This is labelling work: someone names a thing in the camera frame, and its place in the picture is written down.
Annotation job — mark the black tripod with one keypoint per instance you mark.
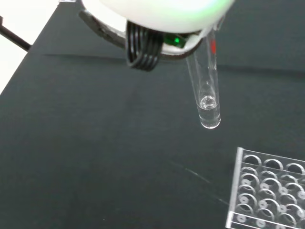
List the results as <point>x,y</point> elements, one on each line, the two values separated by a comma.
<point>14,35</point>

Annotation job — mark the black bench cloth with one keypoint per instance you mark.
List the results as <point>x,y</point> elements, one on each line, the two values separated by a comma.
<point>95,143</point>

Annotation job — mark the clear acrylic test tube rack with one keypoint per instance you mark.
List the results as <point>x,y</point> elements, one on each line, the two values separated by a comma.
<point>267,190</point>

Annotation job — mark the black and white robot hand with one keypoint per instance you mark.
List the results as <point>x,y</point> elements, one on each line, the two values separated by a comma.
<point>157,14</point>

